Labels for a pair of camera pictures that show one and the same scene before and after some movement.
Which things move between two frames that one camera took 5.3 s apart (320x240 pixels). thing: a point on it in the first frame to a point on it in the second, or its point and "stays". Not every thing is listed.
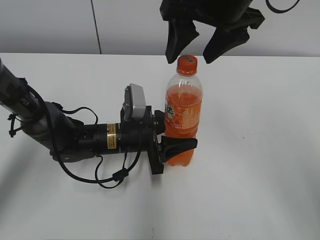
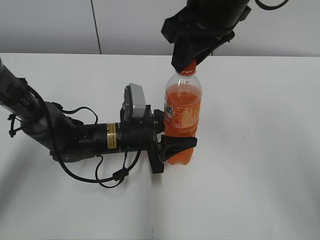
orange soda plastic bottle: (183, 106) stays
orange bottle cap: (187, 65) stays
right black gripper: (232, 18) to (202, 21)
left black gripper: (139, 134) stays
